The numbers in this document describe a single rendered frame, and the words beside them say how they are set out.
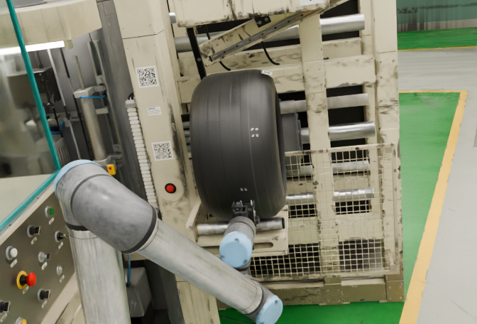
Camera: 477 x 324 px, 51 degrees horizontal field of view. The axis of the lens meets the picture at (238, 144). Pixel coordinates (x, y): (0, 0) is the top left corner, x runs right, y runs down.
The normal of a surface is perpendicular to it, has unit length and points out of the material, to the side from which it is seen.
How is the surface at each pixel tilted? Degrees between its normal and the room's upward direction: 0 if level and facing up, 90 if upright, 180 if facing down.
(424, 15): 90
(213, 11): 90
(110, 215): 63
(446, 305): 0
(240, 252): 78
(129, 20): 90
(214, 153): 72
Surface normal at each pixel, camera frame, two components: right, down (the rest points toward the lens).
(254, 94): 0.10, -0.59
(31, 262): 0.99, -0.09
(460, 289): -0.14, -0.93
